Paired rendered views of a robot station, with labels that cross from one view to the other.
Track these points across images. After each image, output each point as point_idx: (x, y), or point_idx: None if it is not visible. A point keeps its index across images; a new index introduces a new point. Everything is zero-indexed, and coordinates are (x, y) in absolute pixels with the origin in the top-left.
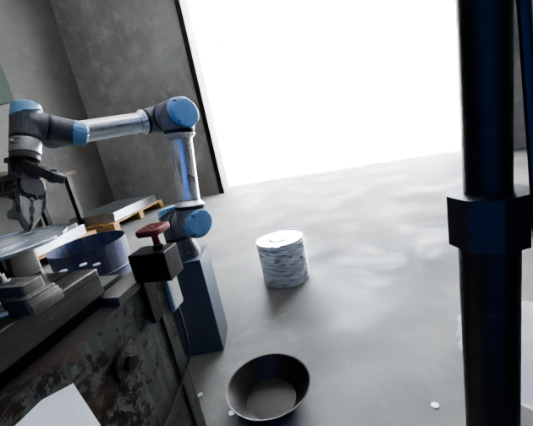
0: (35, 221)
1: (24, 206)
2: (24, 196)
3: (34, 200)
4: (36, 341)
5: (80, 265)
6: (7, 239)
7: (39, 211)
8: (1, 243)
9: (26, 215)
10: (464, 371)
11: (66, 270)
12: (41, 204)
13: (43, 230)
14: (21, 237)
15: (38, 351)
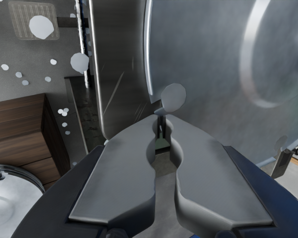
0: (140, 121)
1: (211, 162)
2: (243, 222)
3: (132, 219)
4: None
5: (51, 26)
6: (213, 114)
7: (116, 151)
8: (276, 57)
9: (190, 134)
10: None
11: (76, 55)
12: (94, 183)
13: (174, 30)
14: (272, 6)
15: None
